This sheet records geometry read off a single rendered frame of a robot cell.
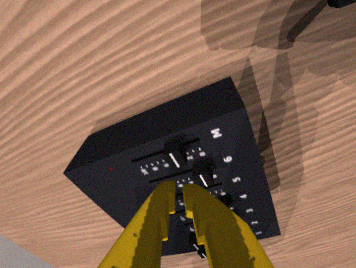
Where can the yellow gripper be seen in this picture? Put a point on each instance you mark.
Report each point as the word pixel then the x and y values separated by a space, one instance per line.
pixel 229 241

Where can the black lighting desk panel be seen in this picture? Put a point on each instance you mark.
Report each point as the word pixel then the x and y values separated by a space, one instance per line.
pixel 209 131

